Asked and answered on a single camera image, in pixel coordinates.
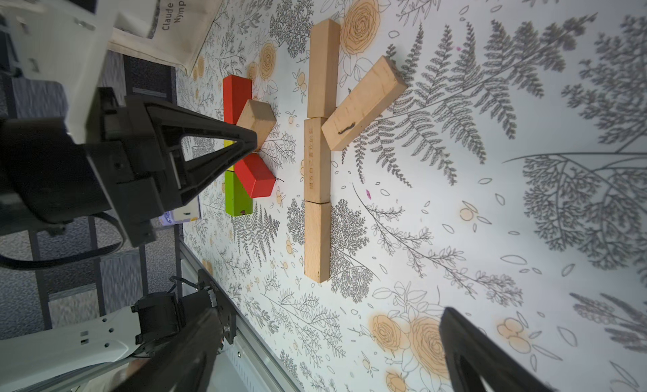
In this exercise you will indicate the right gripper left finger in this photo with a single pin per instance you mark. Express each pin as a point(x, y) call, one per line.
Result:
point(186, 364)

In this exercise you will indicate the natural block numbered 49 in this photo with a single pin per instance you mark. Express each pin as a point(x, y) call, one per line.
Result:
point(377, 91)

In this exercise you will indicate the natural block with engraved numbers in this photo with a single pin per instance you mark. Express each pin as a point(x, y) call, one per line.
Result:
point(317, 162)

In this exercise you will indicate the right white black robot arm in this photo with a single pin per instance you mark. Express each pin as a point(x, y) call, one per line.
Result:
point(49, 358)

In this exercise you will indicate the yellow wooden block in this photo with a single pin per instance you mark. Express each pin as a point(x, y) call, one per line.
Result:
point(227, 144)

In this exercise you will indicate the green wooden block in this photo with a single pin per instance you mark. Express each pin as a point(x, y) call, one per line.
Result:
point(237, 201)

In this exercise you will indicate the beige canvas tote bag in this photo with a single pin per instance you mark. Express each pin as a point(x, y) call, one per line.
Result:
point(177, 34)

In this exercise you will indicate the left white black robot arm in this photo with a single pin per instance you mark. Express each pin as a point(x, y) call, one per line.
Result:
point(46, 183)

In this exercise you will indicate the purple white small box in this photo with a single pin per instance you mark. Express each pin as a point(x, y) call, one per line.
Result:
point(188, 213)

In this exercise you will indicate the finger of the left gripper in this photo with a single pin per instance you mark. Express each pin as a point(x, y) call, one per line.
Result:
point(181, 150)

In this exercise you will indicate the lowest natural wooden block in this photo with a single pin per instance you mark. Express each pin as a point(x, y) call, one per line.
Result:
point(323, 68)

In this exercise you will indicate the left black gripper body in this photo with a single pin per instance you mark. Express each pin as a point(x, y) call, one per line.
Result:
point(135, 168)

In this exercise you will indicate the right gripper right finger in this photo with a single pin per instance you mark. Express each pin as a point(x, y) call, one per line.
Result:
point(475, 362)

